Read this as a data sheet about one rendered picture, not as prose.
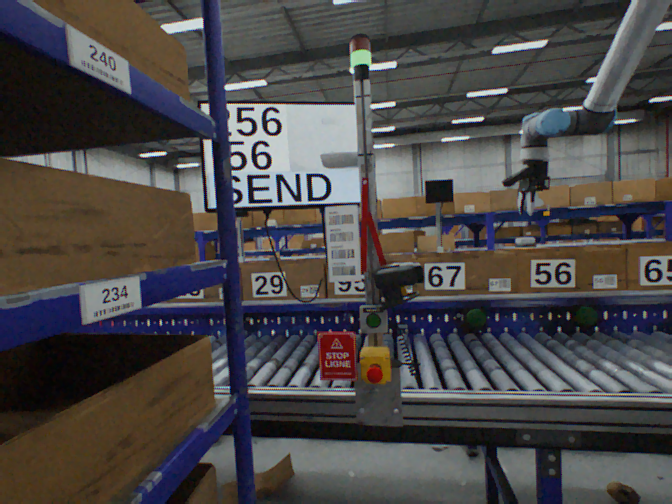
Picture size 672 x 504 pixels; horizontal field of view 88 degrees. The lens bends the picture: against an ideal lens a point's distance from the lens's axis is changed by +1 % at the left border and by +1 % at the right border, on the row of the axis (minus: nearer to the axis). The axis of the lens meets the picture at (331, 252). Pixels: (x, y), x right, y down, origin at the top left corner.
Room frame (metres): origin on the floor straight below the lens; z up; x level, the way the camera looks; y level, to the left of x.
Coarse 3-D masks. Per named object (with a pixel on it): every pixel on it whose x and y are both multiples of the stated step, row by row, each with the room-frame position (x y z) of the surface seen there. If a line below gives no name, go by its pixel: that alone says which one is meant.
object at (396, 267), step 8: (392, 264) 0.85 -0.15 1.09; (400, 264) 0.84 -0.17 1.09; (408, 264) 0.82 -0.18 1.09; (416, 264) 0.83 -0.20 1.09; (376, 272) 0.83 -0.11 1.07; (384, 272) 0.82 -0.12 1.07; (392, 272) 0.81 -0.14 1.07; (400, 272) 0.81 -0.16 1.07; (408, 272) 0.81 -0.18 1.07; (416, 272) 0.81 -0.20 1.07; (424, 272) 0.81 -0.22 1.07; (376, 280) 0.82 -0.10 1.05; (384, 280) 0.82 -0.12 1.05; (392, 280) 0.81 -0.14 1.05; (400, 280) 0.81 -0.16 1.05; (408, 280) 0.81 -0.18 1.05; (416, 280) 0.81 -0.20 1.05; (424, 280) 0.81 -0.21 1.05; (384, 288) 0.82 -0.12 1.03; (392, 288) 0.83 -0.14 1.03; (400, 288) 0.84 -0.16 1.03; (384, 296) 0.84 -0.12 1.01; (392, 296) 0.83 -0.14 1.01; (400, 296) 0.83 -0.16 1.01; (384, 304) 0.85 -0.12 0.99; (392, 304) 0.83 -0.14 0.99; (400, 304) 0.82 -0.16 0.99
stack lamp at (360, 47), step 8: (352, 40) 0.89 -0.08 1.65; (360, 40) 0.88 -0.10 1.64; (368, 40) 0.89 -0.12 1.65; (352, 48) 0.89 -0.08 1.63; (360, 48) 0.88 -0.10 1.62; (368, 48) 0.89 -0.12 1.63; (352, 56) 0.89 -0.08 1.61; (360, 56) 0.88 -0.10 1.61; (368, 56) 0.89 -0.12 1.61; (352, 64) 0.90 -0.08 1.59; (368, 64) 0.89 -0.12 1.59
